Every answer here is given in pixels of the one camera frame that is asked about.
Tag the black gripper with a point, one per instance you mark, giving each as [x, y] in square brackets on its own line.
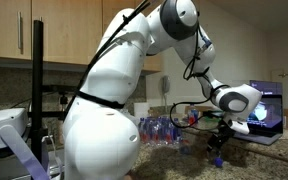
[224, 131]

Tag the clear Fiji water bottle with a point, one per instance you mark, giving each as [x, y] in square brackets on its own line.
[218, 162]
[185, 149]
[193, 116]

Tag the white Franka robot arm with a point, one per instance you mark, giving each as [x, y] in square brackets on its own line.
[100, 140]

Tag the plastic-wrapped water bottle pack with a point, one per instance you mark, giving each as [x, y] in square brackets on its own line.
[159, 131]

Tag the grey laptop computer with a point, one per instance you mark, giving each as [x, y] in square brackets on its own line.
[270, 116]

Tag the flat computer monitor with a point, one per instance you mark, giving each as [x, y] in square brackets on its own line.
[267, 87]

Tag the white door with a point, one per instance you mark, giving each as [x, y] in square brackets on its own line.
[274, 75]

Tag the black stand pole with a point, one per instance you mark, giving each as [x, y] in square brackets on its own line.
[37, 83]

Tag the white VR headset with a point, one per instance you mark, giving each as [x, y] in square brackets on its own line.
[4, 126]

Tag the grey wall phone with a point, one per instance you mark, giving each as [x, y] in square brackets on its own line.
[166, 84]

